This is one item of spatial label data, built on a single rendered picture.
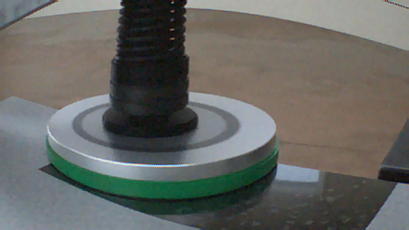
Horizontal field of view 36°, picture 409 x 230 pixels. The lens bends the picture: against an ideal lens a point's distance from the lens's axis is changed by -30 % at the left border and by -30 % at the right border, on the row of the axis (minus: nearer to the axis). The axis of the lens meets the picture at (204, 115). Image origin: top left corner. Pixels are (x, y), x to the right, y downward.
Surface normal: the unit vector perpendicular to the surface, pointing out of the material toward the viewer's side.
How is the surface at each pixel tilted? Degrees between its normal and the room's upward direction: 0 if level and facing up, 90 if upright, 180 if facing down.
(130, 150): 0
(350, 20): 90
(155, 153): 0
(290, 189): 0
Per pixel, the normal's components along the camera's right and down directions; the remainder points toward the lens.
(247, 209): 0.01, -0.96
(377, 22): -0.39, 0.25
